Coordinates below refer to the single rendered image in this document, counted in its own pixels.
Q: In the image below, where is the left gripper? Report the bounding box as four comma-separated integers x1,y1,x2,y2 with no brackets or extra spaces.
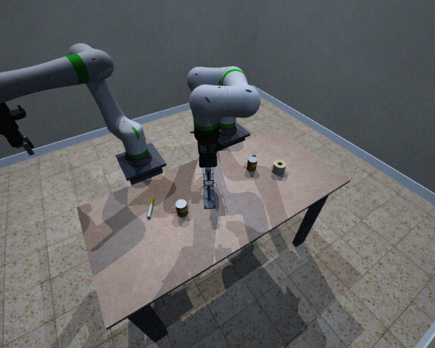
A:
190,126,222,181

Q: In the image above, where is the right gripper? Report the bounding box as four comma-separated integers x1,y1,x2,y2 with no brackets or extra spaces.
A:
0,103,35,155

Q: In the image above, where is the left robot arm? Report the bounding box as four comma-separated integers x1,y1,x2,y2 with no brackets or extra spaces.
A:
187,67,260,136

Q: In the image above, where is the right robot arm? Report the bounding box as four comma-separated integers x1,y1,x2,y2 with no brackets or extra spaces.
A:
0,43,152,167

